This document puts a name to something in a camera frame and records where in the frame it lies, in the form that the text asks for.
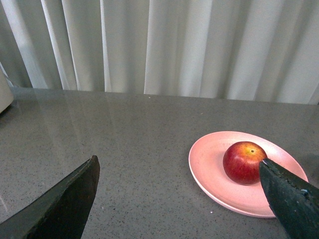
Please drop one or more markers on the white curtain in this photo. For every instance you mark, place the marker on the white curtain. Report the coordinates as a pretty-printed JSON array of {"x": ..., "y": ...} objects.
[{"x": 261, "y": 50}]

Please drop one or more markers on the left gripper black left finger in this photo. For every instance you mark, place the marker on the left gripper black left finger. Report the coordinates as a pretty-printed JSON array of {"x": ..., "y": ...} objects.
[{"x": 61, "y": 212}]

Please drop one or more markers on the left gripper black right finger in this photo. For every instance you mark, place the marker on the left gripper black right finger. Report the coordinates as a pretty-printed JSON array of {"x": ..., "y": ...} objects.
[{"x": 294, "y": 201}]

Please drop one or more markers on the white appliance at table edge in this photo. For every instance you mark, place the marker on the white appliance at table edge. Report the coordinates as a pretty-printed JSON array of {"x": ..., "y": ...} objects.
[{"x": 6, "y": 96}]

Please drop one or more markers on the red apple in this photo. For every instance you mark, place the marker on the red apple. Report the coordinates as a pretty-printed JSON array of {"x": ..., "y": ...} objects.
[{"x": 241, "y": 162}]

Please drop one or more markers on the pink plate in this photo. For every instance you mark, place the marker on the pink plate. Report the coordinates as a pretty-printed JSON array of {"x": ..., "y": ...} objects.
[{"x": 206, "y": 165}]

